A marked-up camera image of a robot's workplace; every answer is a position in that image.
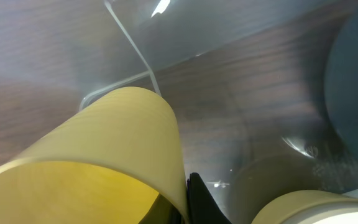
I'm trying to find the clear plastic storage container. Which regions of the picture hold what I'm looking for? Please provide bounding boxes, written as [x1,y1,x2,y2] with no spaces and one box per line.
[0,0,358,223]

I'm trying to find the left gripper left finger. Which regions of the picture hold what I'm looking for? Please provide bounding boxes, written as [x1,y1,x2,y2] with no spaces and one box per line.
[139,194,182,224]

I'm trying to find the yellow bowl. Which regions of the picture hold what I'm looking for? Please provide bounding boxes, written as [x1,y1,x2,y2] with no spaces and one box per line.
[252,190,358,224]

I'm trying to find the dark blue bowl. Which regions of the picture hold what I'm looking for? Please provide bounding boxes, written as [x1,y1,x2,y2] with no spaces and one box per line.
[324,9,358,160]

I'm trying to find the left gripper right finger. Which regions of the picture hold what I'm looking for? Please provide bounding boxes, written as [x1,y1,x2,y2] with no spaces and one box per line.
[186,172,231,224]

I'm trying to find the light grey bowl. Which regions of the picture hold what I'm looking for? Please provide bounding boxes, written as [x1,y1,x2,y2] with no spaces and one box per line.
[313,212,358,224]

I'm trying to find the yellow cup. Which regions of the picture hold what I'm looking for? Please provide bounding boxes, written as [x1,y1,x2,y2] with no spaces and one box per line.
[0,87,189,223]

